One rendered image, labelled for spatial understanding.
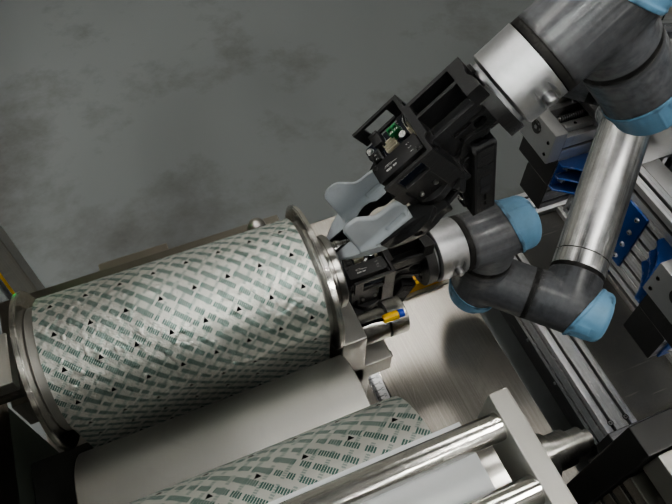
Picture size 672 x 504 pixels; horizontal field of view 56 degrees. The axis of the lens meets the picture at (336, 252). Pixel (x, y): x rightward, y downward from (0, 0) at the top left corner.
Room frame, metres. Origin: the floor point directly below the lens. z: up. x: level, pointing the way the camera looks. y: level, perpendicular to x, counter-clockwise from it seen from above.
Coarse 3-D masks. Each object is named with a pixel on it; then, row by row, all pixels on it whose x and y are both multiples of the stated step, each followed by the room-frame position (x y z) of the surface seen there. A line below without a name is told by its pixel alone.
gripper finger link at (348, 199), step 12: (360, 180) 0.40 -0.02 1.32; (372, 180) 0.40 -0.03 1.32; (336, 192) 0.39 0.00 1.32; (348, 192) 0.39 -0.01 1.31; (360, 192) 0.40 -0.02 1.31; (372, 192) 0.40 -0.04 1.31; (384, 192) 0.39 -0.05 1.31; (336, 204) 0.39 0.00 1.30; (348, 204) 0.39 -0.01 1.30; (360, 204) 0.39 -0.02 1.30; (372, 204) 0.39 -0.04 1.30; (384, 204) 0.39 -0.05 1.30; (336, 216) 0.39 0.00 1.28; (348, 216) 0.39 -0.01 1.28; (336, 228) 0.38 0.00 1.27
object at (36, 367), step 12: (300, 228) 0.36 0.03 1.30; (312, 252) 0.33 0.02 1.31; (324, 288) 0.30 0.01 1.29; (324, 300) 0.29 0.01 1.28; (24, 324) 0.26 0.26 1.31; (24, 336) 0.24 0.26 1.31; (36, 348) 0.23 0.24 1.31; (36, 360) 0.22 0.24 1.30; (36, 372) 0.21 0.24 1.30; (48, 396) 0.20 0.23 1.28; (48, 408) 0.19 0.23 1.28; (60, 420) 0.19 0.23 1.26
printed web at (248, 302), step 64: (192, 256) 0.32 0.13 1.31; (256, 256) 0.32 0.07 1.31; (64, 320) 0.25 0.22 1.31; (128, 320) 0.26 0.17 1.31; (192, 320) 0.26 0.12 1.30; (256, 320) 0.27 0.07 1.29; (320, 320) 0.28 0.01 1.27; (64, 384) 0.21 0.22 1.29; (128, 384) 0.21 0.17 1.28; (192, 384) 0.23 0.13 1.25; (256, 384) 0.25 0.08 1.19; (320, 448) 0.12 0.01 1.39; (384, 448) 0.12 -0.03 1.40
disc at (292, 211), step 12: (288, 216) 0.39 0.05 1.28; (300, 216) 0.36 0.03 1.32; (312, 240) 0.33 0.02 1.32; (324, 264) 0.31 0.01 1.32; (324, 276) 0.30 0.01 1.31; (336, 300) 0.28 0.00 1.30; (336, 312) 0.28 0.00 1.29; (336, 324) 0.28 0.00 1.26; (336, 336) 0.28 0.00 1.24; (336, 348) 0.28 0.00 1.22
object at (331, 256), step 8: (320, 240) 0.36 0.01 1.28; (328, 240) 0.36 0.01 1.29; (328, 248) 0.35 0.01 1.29; (328, 256) 0.34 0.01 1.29; (336, 256) 0.34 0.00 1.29; (328, 264) 0.33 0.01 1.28; (336, 264) 0.33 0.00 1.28; (336, 272) 0.32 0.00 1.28; (336, 280) 0.32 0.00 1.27; (344, 280) 0.32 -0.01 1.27; (336, 288) 0.31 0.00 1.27; (344, 288) 0.31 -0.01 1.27; (344, 296) 0.31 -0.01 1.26; (344, 304) 0.31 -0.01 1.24
